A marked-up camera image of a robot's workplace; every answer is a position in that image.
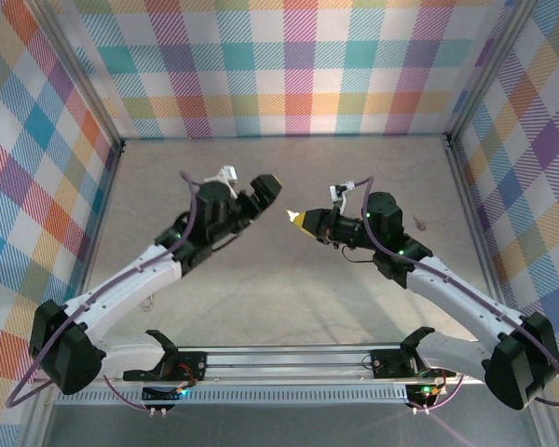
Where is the small key with red head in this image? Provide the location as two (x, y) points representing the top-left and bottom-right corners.
(412, 211), (448, 233)

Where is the black controller box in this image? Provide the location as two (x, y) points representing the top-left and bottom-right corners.
(142, 385), (190, 418)
(405, 382), (451, 415)

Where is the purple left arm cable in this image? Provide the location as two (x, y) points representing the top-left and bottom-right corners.
(4, 170), (202, 409)

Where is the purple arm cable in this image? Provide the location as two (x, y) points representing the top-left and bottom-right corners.
(4, 170), (202, 409)
(347, 175), (559, 411)

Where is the thin black cable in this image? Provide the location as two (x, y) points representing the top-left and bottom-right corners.
(340, 245), (379, 265)

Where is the aluminium side frame rail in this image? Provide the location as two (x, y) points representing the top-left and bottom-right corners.
(20, 142), (127, 447)
(442, 134), (559, 447)

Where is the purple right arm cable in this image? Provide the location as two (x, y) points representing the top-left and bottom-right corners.
(347, 175), (559, 411)

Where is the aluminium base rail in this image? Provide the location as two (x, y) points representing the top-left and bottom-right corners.
(31, 343), (474, 388)

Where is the aluminium frame post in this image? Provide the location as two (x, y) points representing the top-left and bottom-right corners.
(30, 0), (127, 155)
(442, 0), (541, 145)

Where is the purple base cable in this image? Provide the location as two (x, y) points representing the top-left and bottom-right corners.
(428, 374), (465, 413)
(102, 374), (153, 413)

